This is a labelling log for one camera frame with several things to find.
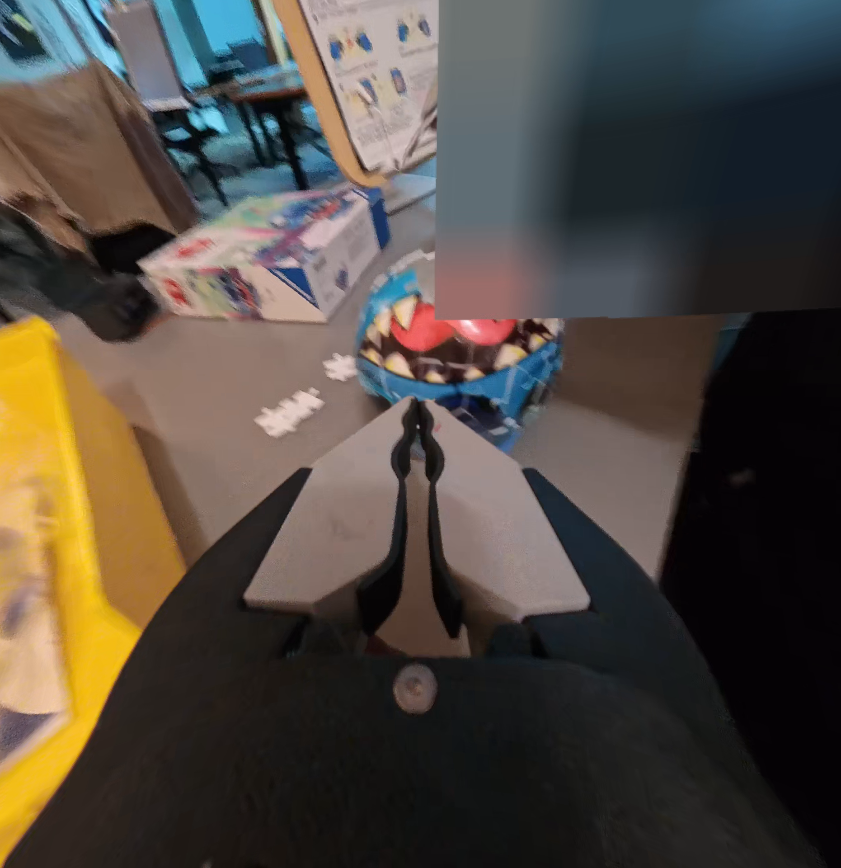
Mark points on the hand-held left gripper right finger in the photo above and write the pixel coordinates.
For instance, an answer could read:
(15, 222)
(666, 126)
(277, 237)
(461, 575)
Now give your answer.
(501, 536)

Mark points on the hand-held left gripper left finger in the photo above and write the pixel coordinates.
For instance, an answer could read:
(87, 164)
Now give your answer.
(325, 536)

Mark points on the blue puzzle ball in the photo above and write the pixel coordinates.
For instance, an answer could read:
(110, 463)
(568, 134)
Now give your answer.
(461, 366)

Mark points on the white puzzle piece strip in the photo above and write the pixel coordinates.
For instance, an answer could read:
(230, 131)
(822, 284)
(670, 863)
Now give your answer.
(288, 412)

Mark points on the small white puzzle piece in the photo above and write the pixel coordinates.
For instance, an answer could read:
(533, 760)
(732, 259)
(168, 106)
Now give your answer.
(340, 367)

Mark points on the colourful puzzle box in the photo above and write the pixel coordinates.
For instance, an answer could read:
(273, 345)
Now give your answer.
(278, 258)

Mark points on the yellow plastic bin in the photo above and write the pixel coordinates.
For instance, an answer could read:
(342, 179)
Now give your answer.
(88, 475)

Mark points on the person's dark clothing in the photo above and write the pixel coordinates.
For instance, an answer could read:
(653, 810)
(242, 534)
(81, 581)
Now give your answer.
(766, 576)

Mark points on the clear plastic bag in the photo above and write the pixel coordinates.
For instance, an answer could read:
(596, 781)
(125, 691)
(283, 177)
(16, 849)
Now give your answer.
(20, 576)

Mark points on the black bag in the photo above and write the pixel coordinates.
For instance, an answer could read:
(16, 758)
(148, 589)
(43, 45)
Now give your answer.
(68, 278)

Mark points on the cardboard panel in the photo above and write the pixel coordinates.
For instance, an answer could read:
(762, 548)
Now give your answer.
(318, 102)

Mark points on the dark table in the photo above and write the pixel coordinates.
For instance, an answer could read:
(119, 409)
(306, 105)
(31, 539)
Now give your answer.
(271, 95)

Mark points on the printed instruction sheet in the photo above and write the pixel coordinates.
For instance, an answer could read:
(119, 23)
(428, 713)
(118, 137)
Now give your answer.
(376, 81)

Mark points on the brown cloth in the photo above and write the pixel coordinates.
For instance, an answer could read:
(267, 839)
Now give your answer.
(74, 149)

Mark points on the grey panel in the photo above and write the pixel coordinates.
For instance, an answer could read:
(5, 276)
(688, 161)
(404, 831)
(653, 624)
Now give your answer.
(146, 54)

